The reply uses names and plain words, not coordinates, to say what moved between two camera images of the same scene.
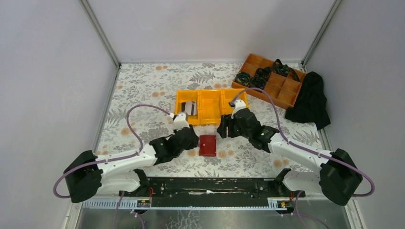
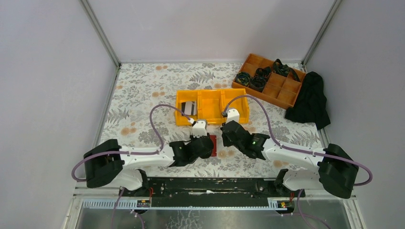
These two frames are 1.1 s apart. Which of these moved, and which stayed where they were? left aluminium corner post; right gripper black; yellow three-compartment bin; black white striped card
Moved: right gripper black
Stayed: yellow three-compartment bin; black white striped card; left aluminium corner post
